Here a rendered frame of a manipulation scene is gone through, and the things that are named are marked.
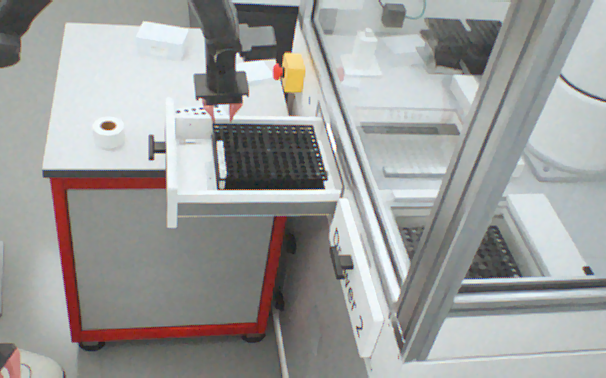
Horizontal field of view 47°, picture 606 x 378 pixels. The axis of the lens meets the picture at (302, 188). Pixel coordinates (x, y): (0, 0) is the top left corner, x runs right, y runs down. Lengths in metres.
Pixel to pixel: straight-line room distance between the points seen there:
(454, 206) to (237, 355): 1.40
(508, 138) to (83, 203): 1.13
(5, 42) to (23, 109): 2.00
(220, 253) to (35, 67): 1.72
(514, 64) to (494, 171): 0.13
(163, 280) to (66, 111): 0.51
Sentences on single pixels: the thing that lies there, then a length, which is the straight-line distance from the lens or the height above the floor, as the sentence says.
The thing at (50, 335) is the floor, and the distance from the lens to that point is 2.25.
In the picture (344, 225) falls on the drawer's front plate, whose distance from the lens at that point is 1.29.
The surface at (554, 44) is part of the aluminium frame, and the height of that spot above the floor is 1.50.
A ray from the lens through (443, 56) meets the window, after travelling 0.97.
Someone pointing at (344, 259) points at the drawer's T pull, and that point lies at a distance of 1.24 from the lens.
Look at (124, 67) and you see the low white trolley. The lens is 1.91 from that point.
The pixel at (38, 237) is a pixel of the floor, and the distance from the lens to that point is 2.51.
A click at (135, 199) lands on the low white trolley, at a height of 0.65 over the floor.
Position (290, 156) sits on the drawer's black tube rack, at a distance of 1.44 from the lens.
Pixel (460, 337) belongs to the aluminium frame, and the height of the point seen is 1.00.
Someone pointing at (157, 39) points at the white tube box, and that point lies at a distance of 1.93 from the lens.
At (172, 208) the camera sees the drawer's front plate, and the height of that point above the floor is 0.88.
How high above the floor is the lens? 1.81
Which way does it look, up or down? 42 degrees down
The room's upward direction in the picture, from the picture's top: 11 degrees clockwise
